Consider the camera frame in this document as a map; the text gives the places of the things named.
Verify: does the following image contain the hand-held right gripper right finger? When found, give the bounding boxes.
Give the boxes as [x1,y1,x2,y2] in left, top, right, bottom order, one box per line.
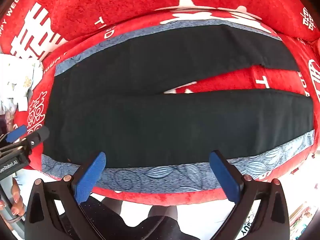
[209,150,291,240]

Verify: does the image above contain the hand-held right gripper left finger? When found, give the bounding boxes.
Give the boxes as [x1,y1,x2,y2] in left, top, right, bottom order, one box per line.
[24,151,107,240]

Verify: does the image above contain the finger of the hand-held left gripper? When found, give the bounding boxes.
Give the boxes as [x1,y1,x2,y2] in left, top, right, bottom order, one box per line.
[0,126,50,157]
[0,125,27,145]

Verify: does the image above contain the black sweater with grey collar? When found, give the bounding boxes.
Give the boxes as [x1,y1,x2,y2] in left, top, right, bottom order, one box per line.
[41,17,316,194]

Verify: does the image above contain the person's left hand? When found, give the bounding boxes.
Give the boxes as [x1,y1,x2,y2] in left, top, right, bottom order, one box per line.
[0,179,26,217]

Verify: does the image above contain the white floral cloth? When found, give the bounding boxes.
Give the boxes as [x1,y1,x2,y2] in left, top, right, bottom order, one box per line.
[0,54,44,130]

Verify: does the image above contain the printed white packaging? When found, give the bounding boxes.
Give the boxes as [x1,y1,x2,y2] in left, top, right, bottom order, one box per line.
[239,202,313,240]

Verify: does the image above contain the person's legs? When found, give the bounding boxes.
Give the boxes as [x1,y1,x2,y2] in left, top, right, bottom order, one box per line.
[81,196,202,240]

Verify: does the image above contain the red printed sofa cover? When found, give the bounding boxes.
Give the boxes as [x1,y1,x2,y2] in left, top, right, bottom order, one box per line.
[0,0,320,207]

